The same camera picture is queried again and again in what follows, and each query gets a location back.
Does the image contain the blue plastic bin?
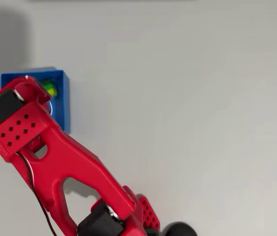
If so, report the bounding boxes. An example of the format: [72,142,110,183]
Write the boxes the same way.
[0,68,71,135]

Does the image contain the black gooseneck stand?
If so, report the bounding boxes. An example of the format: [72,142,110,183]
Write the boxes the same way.
[162,221,198,236]

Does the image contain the green toy brick block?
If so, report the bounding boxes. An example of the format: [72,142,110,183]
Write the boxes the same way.
[41,79,57,98]

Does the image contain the thin arm servo wire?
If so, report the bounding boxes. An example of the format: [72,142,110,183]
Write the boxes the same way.
[17,152,57,236]

